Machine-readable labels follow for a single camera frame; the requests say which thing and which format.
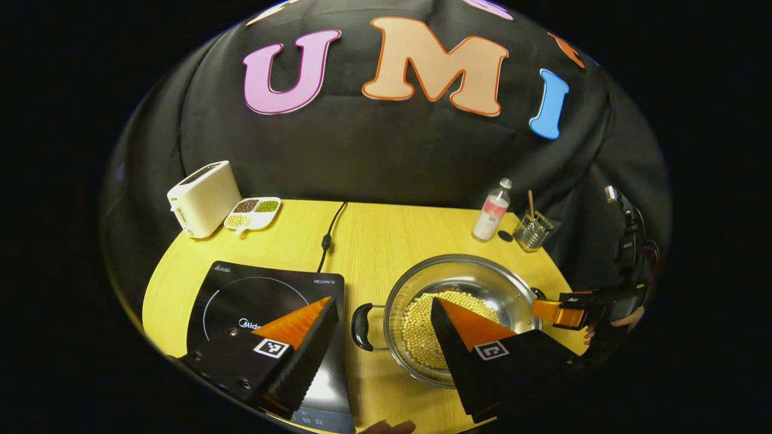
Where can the black induction cooktop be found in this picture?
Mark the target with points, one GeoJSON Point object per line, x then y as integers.
{"type": "Point", "coordinates": [241, 301]}

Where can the stainless steel pot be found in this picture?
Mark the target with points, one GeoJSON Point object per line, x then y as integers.
{"type": "Point", "coordinates": [482, 286]}

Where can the clear bottle pink label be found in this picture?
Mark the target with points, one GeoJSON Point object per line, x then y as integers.
{"type": "Point", "coordinates": [491, 214]}

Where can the white toaster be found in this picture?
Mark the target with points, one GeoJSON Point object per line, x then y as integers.
{"type": "Point", "coordinates": [205, 199]}

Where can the white divided bean dish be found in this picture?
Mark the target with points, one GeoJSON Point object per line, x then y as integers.
{"type": "Point", "coordinates": [253, 212]}

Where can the black backdrop cloth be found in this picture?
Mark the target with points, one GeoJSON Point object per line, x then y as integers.
{"type": "Point", "coordinates": [374, 144]}

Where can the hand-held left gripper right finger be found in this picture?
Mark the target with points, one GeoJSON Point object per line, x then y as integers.
{"type": "Point", "coordinates": [449, 361]}

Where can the wooden stick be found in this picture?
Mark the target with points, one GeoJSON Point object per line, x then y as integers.
{"type": "Point", "coordinates": [531, 205]}

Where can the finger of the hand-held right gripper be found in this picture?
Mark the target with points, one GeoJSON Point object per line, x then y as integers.
{"type": "Point", "coordinates": [552, 312]}

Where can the pile of soybeans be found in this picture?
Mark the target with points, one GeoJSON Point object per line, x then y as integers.
{"type": "Point", "coordinates": [422, 331]}

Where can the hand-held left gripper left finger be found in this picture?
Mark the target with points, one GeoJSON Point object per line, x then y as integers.
{"type": "Point", "coordinates": [307, 361]}

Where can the small black bottle cap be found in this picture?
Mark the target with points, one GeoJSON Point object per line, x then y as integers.
{"type": "Point", "coordinates": [505, 236]}

